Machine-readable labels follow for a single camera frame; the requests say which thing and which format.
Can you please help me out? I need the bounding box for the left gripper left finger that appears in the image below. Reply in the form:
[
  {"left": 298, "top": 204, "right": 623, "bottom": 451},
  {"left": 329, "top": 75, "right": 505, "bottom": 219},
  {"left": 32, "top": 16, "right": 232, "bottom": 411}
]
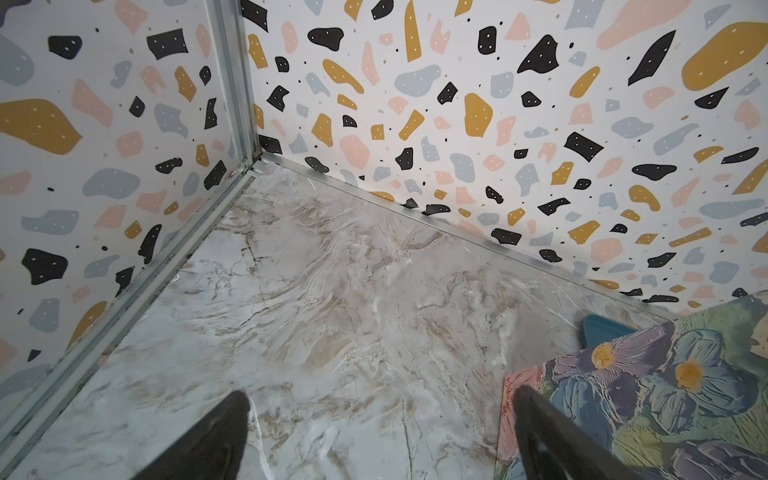
[{"left": 134, "top": 391, "right": 250, "bottom": 480}]

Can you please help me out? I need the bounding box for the teal tray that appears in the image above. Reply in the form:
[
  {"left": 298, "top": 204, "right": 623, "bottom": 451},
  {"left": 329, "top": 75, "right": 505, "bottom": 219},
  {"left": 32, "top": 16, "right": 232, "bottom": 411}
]
[{"left": 580, "top": 314, "right": 636, "bottom": 349}]

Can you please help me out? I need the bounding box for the floral paper bag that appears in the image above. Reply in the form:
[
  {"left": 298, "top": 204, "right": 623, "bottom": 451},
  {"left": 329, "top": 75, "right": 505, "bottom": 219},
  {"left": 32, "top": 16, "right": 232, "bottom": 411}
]
[{"left": 494, "top": 292, "right": 767, "bottom": 479}]

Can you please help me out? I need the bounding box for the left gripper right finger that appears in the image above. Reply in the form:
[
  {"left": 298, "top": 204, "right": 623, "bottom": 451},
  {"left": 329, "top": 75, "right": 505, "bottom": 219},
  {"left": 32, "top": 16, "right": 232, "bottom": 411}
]
[{"left": 513, "top": 385, "right": 639, "bottom": 480}]

